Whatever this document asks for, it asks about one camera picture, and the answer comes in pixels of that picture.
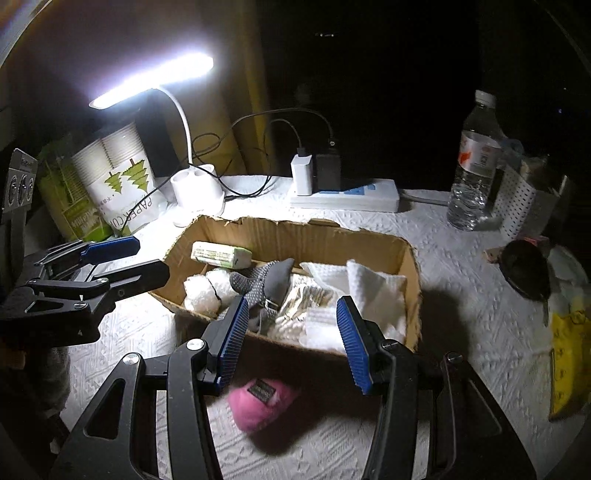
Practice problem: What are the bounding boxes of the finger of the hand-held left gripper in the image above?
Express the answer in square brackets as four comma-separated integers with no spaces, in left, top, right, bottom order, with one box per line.
[23,259,171,320]
[32,236,141,278]

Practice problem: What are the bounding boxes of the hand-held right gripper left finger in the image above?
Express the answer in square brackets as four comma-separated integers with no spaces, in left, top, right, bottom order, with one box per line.
[48,294,251,480]

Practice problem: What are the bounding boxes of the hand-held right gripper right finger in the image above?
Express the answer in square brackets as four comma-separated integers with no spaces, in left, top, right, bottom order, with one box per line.
[336,295,539,480]

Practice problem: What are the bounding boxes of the clear zip bag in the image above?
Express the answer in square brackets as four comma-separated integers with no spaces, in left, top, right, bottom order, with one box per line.
[300,307,352,355]

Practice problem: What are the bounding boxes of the white waffle towel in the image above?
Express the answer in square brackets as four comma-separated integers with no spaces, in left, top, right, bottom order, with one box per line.
[346,259,409,343]

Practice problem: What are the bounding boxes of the cotton swab packet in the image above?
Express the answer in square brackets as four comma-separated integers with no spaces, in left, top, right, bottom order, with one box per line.
[272,284,343,345]

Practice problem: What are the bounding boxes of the grey socks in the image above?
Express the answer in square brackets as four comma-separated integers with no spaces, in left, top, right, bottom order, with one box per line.
[217,257,296,336]

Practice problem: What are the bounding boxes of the pink plush pouch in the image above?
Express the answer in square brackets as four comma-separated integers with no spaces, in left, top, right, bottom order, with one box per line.
[229,377,302,433]

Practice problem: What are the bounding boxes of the white cloth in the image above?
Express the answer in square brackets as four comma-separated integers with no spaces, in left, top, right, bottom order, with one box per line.
[300,261,352,297]

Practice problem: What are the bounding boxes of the cardboard box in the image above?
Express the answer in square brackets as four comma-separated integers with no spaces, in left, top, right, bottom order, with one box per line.
[148,215,424,357]

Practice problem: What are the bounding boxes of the white paper cup pack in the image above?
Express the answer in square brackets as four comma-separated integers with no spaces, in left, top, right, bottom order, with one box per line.
[71,122,168,237]

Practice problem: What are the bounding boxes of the green paper cup pack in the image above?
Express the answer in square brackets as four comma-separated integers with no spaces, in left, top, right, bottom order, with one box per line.
[37,138,114,243]

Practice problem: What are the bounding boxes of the white desk lamp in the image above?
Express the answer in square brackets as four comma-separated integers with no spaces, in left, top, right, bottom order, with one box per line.
[89,53,226,227]

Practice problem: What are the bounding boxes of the white power strip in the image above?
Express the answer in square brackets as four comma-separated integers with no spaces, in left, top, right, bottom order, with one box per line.
[290,179,400,213]

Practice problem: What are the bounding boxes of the black charger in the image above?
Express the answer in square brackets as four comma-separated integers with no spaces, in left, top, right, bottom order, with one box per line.
[315,148,343,193]

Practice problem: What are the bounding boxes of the white charger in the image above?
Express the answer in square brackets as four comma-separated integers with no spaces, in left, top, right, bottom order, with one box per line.
[290,154,317,195]

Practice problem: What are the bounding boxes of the black round object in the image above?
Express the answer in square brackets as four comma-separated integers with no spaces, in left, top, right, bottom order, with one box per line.
[501,239,553,302]

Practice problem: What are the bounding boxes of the yellow curtain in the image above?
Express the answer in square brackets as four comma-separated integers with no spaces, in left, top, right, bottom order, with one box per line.
[203,0,274,179]

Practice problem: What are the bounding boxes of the clear water bottle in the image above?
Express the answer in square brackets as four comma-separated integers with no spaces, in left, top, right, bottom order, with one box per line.
[447,90,503,232]

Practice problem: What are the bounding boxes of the white perforated container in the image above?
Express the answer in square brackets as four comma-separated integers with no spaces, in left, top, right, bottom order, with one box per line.
[494,154,571,241]

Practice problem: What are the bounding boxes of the yellow packet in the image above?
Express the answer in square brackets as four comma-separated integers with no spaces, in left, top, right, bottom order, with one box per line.
[549,310,591,422]

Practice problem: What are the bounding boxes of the white plastic wrapper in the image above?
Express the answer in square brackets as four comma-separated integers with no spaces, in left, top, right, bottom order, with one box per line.
[547,244,590,325]

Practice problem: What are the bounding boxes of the black charger cable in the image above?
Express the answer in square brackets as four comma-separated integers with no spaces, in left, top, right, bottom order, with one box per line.
[191,111,336,205]

